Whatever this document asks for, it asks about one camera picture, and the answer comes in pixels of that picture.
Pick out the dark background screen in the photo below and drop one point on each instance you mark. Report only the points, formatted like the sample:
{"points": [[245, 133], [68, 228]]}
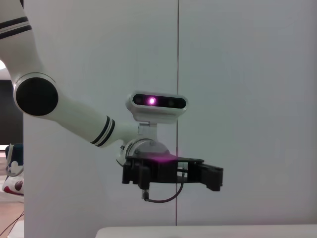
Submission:
{"points": [[7, 119]]}

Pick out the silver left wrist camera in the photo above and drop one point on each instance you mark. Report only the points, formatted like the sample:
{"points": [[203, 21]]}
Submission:
{"points": [[156, 115]]}

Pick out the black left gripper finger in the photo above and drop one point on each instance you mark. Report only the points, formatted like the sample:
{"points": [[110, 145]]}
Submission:
{"points": [[210, 179], [213, 166]]}

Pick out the patterned fabric bag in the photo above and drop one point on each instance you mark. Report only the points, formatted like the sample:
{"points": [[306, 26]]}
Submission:
{"points": [[15, 183]]}

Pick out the left camera mount bracket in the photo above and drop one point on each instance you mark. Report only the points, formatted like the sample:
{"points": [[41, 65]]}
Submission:
{"points": [[147, 131]]}

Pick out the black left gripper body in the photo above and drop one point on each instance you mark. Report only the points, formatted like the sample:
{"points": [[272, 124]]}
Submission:
{"points": [[158, 173]]}

